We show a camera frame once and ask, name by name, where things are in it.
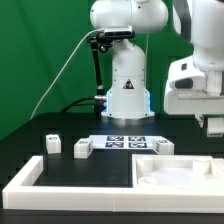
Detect black camera on mount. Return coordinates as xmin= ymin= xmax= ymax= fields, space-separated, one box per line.
xmin=104 ymin=30 xmax=135 ymax=39

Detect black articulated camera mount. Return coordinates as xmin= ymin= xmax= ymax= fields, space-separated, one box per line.
xmin=87 ymin=34 xmax=112 ymax=119

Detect white camera cable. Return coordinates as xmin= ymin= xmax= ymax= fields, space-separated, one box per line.
xmin=29 ymin=28 xmax=106 ymax=120

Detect black base cables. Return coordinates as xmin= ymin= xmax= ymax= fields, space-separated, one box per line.
xmin=60 ymin=96 xmax=108 ymax=114

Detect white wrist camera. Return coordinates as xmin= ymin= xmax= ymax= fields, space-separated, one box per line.
xmin=168 ymin=56 xmax=206 ymax=91

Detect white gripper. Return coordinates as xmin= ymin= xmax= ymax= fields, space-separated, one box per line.
xmin=164 ymin=81 xmax=224 ymax=127

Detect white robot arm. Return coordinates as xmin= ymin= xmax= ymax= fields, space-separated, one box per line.
xmin=90 ymin=0 xmax=224 ymax=121

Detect white square tabletop part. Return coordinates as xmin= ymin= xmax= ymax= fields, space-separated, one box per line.
xmin=132 ymin=154 xmax=224 ymax=194

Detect white U-shaped obstacle fence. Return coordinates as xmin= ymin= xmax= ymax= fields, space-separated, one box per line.
xmin=2 ymin=156 xmax=224 ymax=213

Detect fiducial marker sheet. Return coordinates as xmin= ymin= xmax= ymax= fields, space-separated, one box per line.
xmin=90 ymin=135 xmax=159 ymax=149

